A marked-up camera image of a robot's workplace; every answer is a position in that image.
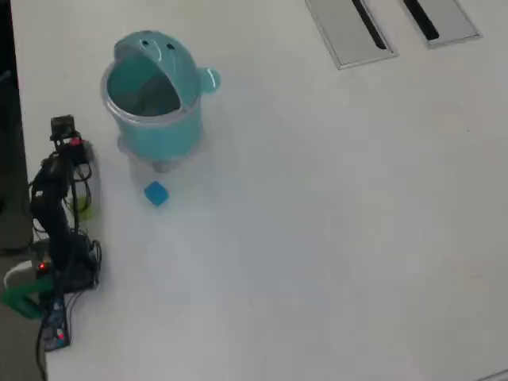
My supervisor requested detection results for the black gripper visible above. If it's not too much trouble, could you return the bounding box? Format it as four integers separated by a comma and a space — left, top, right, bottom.
55, 137, 102, 218

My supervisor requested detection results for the blue lego block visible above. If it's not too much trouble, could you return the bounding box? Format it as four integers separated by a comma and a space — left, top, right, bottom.
143, 180, 171, 207

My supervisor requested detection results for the teal whale-shaped bin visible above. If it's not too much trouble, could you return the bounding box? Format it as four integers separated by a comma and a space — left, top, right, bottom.
99, 32, 222, 174

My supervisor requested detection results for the white round object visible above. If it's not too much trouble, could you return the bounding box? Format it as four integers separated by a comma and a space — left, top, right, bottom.
3, 260, 39, 290

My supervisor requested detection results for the dark furniture panel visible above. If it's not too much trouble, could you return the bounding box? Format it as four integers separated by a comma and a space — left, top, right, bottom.
0, 0, 35, 255

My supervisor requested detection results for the green table clamp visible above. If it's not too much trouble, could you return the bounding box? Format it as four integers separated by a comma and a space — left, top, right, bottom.
2, 273, 52, 319

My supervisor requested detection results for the blue controller circuit board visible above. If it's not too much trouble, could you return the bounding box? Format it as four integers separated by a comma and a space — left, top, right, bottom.
41, 295, 72, 352

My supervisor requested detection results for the black arm servo cable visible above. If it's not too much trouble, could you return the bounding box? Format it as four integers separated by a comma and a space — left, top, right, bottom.
69, 160, 93, 218

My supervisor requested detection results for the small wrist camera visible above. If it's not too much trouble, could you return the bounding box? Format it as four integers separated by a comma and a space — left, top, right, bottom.
50, 114, 77, 140

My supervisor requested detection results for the black power cable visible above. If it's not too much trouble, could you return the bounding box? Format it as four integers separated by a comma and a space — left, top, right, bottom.
34, 317, 51, 381

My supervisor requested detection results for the wide silver cable grommet panel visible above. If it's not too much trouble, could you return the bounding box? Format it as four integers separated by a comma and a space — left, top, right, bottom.
305, 0, 398, 71

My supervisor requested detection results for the narrow silver cable grommet panel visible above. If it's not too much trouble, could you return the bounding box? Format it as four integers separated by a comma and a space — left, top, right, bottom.
402, 0, 483, 49

